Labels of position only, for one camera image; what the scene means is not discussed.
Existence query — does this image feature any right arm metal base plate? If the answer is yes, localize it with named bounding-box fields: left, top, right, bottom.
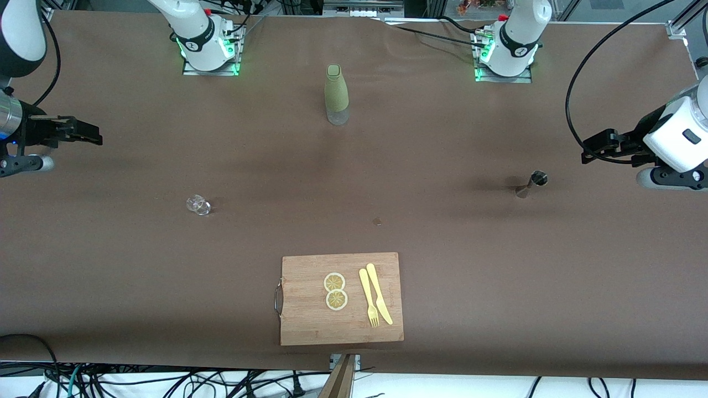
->
left=183, top=25, right=240, bottom=76

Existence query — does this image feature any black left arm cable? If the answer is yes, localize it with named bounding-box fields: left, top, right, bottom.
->
left=565, top=0, right=673, bottom=163

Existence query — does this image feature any brown table cover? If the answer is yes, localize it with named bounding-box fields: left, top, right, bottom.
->
left=0, top=11, right=708, bottom=382

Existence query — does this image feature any thick black floor cable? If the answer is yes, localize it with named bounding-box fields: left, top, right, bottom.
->
left=0, top=333, right=61, bottom=398

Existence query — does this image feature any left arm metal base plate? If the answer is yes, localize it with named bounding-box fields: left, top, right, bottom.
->
left=475, top=30, right=533, bottom=83

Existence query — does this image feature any yellow plastic knife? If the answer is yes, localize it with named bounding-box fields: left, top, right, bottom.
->
left=366, top=263, right=394, bottom=326

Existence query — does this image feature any yellow plastic fork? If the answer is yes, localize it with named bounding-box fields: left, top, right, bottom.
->
left=358, top=268, right=381, bottom=328

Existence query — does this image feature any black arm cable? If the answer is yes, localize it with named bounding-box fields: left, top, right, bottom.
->
left=565, top=0, right=673, bottom=163
left=30, top=11, right=61, bottom=108

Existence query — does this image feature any wooden cutting board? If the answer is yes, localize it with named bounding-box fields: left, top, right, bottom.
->
left=274, top=252, right=404, bottom=347

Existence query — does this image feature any green sleeved glass bottle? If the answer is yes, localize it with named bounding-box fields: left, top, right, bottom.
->
left=324, top=64, right=350, bottom=126

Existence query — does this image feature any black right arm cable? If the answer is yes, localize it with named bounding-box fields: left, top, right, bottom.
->
left=30, top=11, right=61, bottom=108

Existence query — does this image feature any steel jigger measuring cup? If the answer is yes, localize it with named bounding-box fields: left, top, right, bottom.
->
left=516, top=170, right=549, bottom=198

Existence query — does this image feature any black cable on table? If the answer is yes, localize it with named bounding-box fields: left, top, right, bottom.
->
left=382, top=15, right=487, bottom=50

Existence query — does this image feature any wooden post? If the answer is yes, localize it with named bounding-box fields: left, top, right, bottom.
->
left=320, top=354, right=357, bottom=398

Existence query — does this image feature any teal floor cable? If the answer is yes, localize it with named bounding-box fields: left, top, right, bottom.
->
left=66, top=365, right=84, bottom=398

